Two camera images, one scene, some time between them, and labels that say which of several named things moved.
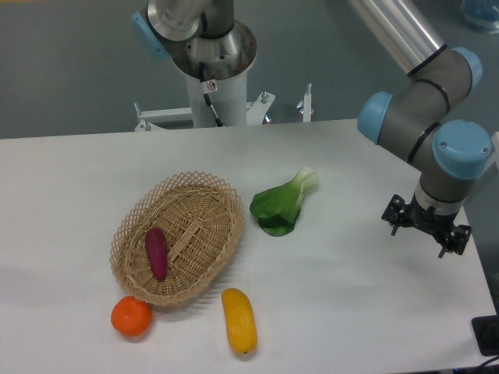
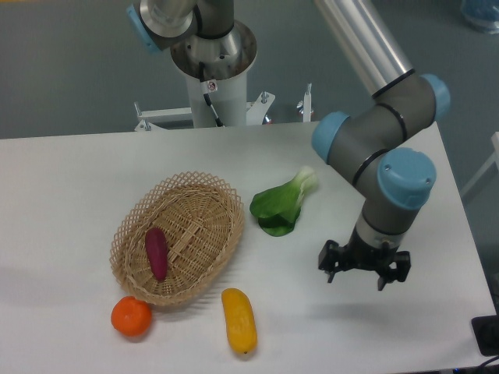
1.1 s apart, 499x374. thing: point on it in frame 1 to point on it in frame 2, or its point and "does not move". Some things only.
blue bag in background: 483,13 does not move
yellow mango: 240,321 does not move
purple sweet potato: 157,248 does not move
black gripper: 437,224 to 359,255
